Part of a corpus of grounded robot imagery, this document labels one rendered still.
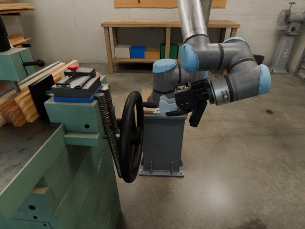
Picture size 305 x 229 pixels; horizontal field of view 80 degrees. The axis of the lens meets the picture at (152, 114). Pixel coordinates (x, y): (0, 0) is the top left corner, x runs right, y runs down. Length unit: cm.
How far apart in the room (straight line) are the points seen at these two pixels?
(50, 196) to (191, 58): 55
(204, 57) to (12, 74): 55
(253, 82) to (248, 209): 105
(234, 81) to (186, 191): 102
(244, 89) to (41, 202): 63
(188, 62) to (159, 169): 105
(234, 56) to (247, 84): 11
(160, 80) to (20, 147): 84
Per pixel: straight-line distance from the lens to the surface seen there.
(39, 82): 58
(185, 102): 61
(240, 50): 68
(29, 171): 47
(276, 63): 420
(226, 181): 159
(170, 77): 113
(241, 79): 61
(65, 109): 52
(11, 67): 59
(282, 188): 174
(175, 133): 126
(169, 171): 152
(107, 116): 53
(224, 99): 61
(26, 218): 67
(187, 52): 62
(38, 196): 54
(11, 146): 53
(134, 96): 52
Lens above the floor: 118
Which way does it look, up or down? 33 degrees down
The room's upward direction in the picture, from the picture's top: straight up
